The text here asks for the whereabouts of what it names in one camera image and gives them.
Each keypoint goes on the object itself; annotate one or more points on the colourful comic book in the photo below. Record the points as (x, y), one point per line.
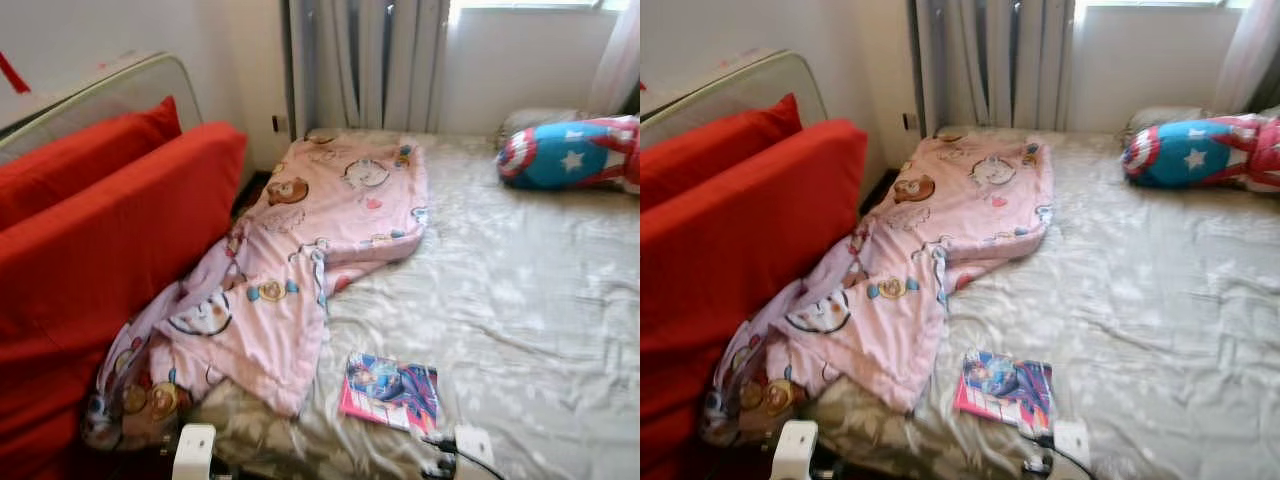
(1005, 390)
(390, 392)

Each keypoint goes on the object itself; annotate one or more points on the bed with grey floral sheet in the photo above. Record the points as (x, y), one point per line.
(520, 300)
(1150, 300)

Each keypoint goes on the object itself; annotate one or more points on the thick red covered mattress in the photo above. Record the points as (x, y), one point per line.
(740, 260)
(100, 260)

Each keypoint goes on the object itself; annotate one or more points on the pink cartoon print blanket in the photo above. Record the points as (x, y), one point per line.
(920, 250)
(300, 250)

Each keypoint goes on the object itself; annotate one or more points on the star shield striped bolster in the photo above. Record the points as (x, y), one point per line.
(1190, 155)
(560, 158)

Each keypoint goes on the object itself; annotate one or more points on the red covered cushion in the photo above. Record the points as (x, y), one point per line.
(90, 155)
(720, 150)

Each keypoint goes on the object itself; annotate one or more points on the white mattress grey rim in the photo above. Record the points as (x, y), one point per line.
(150, 85)
(770, 85)

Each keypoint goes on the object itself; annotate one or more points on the grey pleated curtain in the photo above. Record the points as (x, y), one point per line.
(370, 60)
(990, 60)

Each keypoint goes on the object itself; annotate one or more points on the white sheer curtain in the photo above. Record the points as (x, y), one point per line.
(615, 60)
(1245, 60)

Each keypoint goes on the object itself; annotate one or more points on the bright window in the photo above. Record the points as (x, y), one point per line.
(1165, 4)
(540, 4)

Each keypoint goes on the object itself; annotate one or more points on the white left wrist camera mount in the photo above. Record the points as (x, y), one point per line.
(798, 452)
(193, 455)

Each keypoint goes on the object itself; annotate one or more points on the wall socket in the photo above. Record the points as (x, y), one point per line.
(280, 124)
(910, 122)

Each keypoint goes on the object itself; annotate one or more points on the red wall strip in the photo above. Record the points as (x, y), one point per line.
(12, 75)

